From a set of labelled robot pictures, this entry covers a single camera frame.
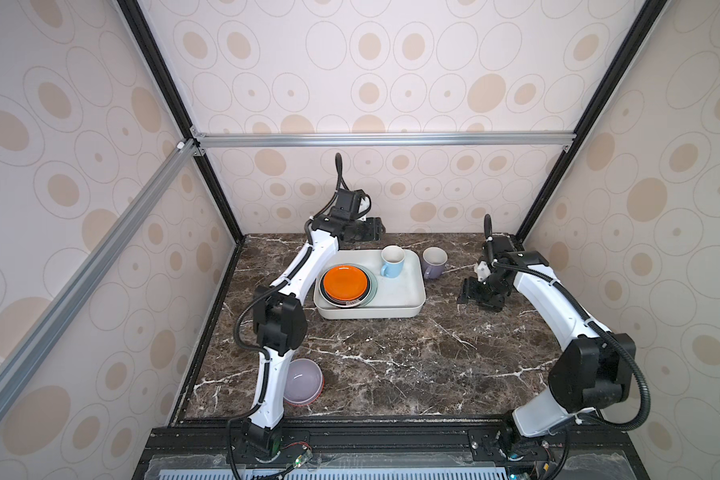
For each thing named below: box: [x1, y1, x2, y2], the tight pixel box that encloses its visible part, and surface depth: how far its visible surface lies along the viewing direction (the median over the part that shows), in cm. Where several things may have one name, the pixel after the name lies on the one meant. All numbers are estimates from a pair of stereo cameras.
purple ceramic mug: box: [422, 246, 448, 279], surface depth 106 cm
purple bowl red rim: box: [283, 358, 325, 407], surface depth 81 cm
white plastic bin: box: [313, 249, 426, 320], surface depth 102 cm
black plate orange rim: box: [320, 265, 371, 305], surface depth 102 cm
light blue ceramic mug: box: [380, 245, 406, 278], surface depth 103 cm
